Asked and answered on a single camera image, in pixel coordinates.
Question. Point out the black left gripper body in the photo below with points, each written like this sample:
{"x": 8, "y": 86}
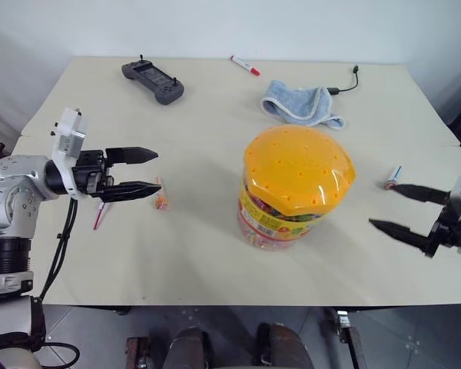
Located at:
{"x": 89, "y": 175}

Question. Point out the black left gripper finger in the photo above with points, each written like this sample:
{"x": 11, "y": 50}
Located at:
{"x": 128, "y": 190}
{"x": 132, "y": 154}

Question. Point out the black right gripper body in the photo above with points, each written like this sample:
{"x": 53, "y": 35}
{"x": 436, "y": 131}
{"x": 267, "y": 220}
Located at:
{"x": 451, "y": 230}

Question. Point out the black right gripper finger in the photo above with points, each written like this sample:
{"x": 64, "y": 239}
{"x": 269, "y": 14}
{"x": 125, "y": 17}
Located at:
{"x": 397, "y": 230}
{"x": 420, "y": 192}

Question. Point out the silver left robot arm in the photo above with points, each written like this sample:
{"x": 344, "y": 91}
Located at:
{"x": 11, "y": 200}

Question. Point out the lollipop jar with orange lid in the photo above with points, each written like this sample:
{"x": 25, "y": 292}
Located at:
{"x": 292, "y": 184}

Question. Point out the orange wrapped lollipop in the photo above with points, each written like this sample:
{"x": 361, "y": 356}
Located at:
{"x": 161, "y": 198}

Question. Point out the grey game controller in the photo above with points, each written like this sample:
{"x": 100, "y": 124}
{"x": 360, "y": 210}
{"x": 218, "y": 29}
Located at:
{"x": 152, "y": 78}

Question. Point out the red and white marker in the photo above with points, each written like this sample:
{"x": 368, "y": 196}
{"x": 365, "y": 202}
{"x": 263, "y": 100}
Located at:
{"x": 246, "y": 66}

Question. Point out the blue folded cloth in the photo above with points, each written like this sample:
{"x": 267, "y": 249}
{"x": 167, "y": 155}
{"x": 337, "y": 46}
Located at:
{"x": 301, "y": 105}

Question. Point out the dark rounded robot foot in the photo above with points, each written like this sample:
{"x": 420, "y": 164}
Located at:
{"x": 282, "y": 348}
{"x": 190, "y": 348}

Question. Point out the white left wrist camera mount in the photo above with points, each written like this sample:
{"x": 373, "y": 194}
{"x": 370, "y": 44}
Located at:
{"x": 67, "y": 134}

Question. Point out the black table leg bracket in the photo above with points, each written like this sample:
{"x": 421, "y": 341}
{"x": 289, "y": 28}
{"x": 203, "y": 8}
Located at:
{"x": 345, "y": 334}

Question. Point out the rusty metal base plate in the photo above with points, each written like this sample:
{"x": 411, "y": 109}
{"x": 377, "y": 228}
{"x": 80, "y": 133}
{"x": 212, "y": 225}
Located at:
{"x": 136, "y": 351}

